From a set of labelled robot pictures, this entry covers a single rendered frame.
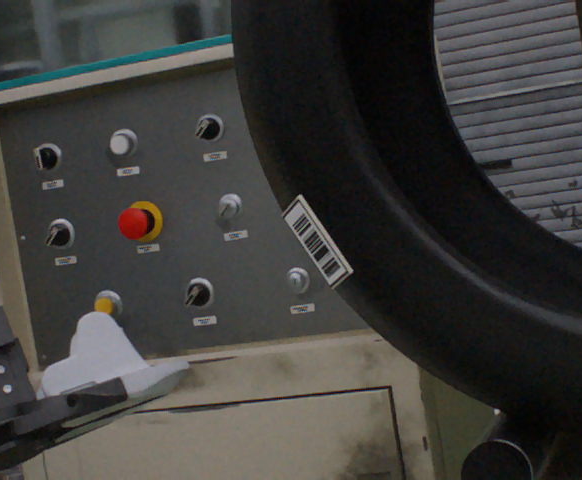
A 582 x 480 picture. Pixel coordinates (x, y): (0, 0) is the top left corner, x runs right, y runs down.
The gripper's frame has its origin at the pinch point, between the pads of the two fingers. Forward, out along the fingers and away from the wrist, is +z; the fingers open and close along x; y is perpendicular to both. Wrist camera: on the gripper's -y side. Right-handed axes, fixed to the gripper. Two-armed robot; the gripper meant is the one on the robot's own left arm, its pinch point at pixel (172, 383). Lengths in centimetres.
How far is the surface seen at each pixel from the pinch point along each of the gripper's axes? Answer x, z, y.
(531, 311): -7.7, 20.4, -4.7
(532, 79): 741, 541, 244
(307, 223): -0.6, 12.2, 6.7
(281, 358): 70, 32, 10
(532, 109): 751, 536, 224
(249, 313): 75, 32, 17
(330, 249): -1.2, 12.7, 4.5
